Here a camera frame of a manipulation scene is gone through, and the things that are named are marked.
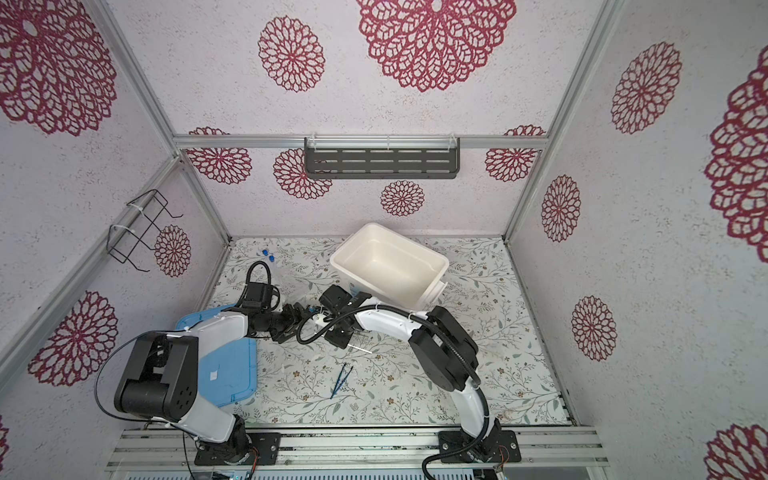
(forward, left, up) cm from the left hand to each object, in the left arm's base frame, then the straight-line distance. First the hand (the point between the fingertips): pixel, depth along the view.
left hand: (306, 326), depth 93 cm
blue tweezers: (-19, -10, -3) cm, 21 cm away
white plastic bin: (+19, -27, +6) cm, 33 cm away
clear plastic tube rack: (+20, +12, -2) cm, 23 cm away
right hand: (-2, -9, +2) cm, 9 cm away
